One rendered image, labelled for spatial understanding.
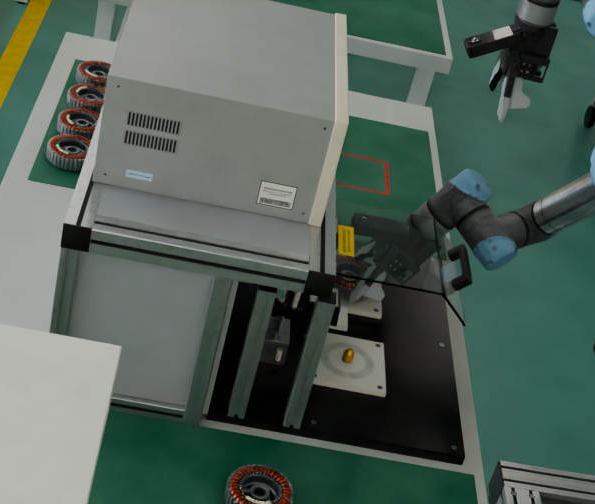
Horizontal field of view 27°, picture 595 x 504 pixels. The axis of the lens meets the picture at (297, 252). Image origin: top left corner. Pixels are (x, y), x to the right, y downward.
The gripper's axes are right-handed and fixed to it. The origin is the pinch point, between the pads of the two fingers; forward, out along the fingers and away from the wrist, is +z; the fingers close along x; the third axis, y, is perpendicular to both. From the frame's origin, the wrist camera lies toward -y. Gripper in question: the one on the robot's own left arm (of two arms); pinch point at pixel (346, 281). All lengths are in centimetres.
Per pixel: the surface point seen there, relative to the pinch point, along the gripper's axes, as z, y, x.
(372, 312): -1.8, 5.3, -7.3
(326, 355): 3.0, -2.9, -24.0
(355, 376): 0.2, 2.0, -28.6
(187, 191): -11, -48, -32
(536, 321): 27, 112, 114
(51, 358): -11, -63, -89
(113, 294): 6, -48, -45
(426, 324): -6.7, 16.1, -6.3
